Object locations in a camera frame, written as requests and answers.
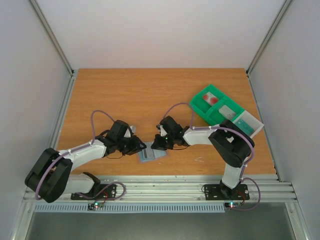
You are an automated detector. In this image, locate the red circle card stack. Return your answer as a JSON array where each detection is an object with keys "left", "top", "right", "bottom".
[{"left": 202, "top": 92, "right": 219, "bottom": 106}]

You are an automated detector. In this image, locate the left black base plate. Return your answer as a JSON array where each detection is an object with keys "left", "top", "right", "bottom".
[{"left": 70, "top": 184, "right": 117, "bottom": 201}]

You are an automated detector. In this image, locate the pink leather card holder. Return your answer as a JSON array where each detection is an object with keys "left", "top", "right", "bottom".
[{"left": 138, "top": 142, "right": 169, "bottom": 163}]

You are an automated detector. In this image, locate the grey slotted cable duct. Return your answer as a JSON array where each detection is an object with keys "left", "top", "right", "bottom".
[{"left": 33, "top": 202, "right": 225, "bottom": 214}]

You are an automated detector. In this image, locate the aluminium frame post left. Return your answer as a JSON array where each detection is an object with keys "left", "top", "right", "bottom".
[{"left": 27, "top": 0, "right": 76, "bottom": 76}]

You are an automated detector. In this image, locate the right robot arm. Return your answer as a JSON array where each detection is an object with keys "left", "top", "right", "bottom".
[{"left": 151, "top": 116, "right": 255, "bottom": 199}]

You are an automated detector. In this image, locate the aluminium frame post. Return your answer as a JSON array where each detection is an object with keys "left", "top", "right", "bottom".
[
  {"left": 245, "top": 0, "right": 295, "bottom": 76},
  {"left": 27, "top": 0, "right": 76, "bottom": 76}
]

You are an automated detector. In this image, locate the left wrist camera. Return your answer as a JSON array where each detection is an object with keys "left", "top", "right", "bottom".
[{"left": 124, "top": 125, "right": 136, "bottom": 138}]

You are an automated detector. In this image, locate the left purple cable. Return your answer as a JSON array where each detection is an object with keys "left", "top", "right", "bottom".
[{"left": 34, "top": 109, "right": 127, "bottom": 202}]

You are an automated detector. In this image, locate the white bin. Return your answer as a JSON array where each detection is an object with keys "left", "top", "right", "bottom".
[{"left": 232, "top": 110, "right": 264, "bottom": 139}]

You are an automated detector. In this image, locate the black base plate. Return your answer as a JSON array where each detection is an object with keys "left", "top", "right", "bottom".
[
  {"left": 201, "top": 183, "right": 250, "bottom": 201},
  {"left": 70, "top": 184, "right": 117, "bottom": 201}
]

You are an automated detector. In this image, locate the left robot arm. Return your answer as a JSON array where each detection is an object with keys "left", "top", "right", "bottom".
[{"left": 24, "top": 120, "right": 147, "bottom": 203}]

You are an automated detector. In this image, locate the grey stripe white card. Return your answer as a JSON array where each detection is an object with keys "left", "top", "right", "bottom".
[{"left": 139, "top": 149, "right": 155, "bottom": 163}]

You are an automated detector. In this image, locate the aluminium frame post right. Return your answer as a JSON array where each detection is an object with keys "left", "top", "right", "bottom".
[{"left": 245, "top": 0, "right": 295, "bottom": 76}]

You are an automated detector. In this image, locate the large green bin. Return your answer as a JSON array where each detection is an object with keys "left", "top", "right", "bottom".
[{"left": 190, "top": 84, "right": 227, "bottom": 126}]

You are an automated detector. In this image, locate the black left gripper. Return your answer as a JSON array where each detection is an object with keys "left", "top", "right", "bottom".
[{"left": 117, "top": 135, "right": 147, "bottom": 156}]

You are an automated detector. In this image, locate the small green bin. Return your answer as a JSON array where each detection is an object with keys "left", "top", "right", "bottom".
[{"left": 204, "top": 96, "right": 245, "bottom": 126}]

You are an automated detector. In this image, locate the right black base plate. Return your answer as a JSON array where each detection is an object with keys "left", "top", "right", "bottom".
[{"left": 201, "top": 183, "right": 250, "bottom": 201}]

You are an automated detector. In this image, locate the teal card stack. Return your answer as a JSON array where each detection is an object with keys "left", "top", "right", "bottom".
[{"left": 235, "top": 118, "right": 255, "bottom": 136}]

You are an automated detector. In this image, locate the aluminium front rail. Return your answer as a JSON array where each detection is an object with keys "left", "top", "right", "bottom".
[{"left": 98, "top": 174, "right": 298, "bottom": 203}]

